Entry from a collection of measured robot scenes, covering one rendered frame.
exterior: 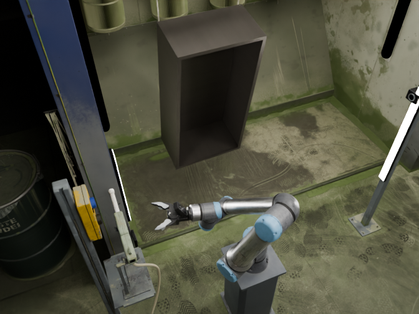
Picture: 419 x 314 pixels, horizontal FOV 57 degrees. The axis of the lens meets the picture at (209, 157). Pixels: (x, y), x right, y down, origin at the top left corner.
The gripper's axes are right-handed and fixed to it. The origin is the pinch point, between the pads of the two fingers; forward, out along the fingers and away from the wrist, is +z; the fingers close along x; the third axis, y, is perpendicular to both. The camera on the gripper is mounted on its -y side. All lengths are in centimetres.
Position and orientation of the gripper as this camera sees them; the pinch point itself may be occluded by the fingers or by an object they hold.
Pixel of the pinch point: (152, 215)
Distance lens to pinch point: 202.5
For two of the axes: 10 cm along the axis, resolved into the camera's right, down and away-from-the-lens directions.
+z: -9.7, 0.8, -2.4
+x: -2.0, -8.1, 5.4
